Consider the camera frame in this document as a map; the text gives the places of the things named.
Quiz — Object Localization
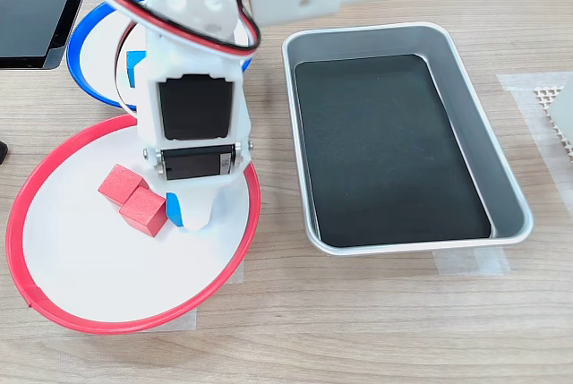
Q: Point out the blue cube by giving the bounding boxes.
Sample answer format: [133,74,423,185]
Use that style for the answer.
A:
[165,192,185,228]
[126,50,148,90]

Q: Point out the red cube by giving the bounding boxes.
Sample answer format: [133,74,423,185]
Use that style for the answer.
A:
[97,163,150,206]
[119,186,170,238]

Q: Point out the clear tape strip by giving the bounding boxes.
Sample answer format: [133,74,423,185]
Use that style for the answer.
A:
[432,247,511,276]
[226,262,245,286]
[138,307,198,334]

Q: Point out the white plate red rim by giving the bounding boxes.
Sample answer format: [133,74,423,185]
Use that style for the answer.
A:
[4,113,262,335]

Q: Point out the white plate blue rim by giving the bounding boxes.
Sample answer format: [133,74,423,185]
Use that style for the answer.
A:
[66,0,255,115]

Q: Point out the black mat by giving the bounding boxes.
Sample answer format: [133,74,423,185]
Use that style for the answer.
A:
[294,53,493,249]

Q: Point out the black flat device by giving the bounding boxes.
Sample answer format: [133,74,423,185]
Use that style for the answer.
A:
[0,0,90,71]

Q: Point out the steel tray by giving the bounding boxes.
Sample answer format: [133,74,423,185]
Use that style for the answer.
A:
[280,21,535,258]

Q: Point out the translucent tape sheet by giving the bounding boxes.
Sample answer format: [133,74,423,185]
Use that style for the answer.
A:
[495,71,573,218]

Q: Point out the red black white cable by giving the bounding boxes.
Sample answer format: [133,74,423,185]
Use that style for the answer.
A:
[66,0,261,113]

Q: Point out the pale perforated base plate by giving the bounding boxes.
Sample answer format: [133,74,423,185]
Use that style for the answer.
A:
[534,83,573,166]

